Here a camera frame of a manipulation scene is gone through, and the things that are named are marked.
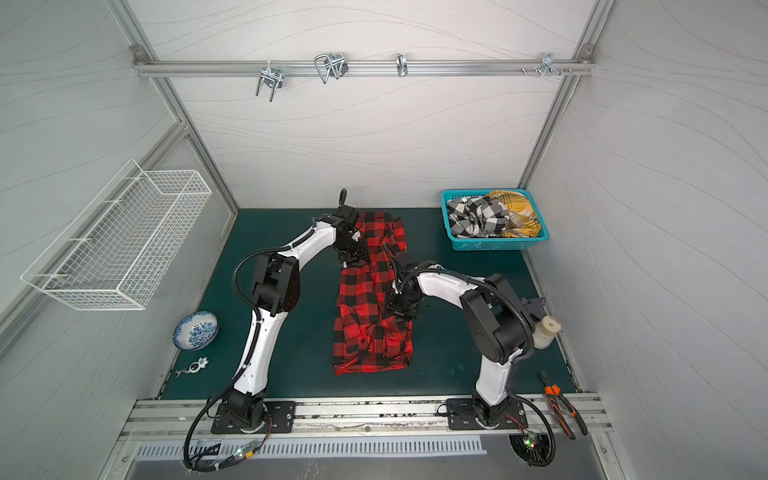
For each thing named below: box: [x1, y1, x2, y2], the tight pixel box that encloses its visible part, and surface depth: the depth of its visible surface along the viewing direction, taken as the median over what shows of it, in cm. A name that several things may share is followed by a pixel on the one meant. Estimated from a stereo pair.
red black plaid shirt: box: [332, 211, 414, 375], surface depth 90 cm
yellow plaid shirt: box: [486, 190, 541, 238], surface depth 106 cm
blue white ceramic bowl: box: [173, 310, 220, 351], surface depth 88 cm
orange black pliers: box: [539, 371, 589, 441], surface depth 76 cm
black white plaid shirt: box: [447, 195, 510, 238], surface depth 107 cm
